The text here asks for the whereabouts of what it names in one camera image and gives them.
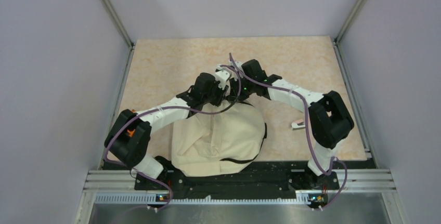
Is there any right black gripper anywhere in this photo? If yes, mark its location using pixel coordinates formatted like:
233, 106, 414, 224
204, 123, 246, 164
229, 74, 256, 102

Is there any beige canvas backpack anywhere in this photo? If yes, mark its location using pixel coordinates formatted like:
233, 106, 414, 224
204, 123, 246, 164
171, 100, 267, 177

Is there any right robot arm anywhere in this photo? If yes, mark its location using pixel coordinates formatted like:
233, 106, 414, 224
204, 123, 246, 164
229, 59, 355, 189

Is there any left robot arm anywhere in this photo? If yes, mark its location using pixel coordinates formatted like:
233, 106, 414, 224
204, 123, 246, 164
105, 70, 231, 189

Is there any pink orange marker pen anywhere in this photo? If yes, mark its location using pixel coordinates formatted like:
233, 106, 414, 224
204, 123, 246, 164
291, 119, 306, 130

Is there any orange tape dispenser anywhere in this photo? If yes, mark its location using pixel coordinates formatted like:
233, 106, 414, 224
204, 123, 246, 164
126, 129, 135, 137

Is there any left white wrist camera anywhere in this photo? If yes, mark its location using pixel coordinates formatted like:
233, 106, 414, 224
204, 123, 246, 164
214, 64, 232, 89

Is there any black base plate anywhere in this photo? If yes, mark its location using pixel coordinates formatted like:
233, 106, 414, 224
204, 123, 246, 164
134, 156, 340, 200

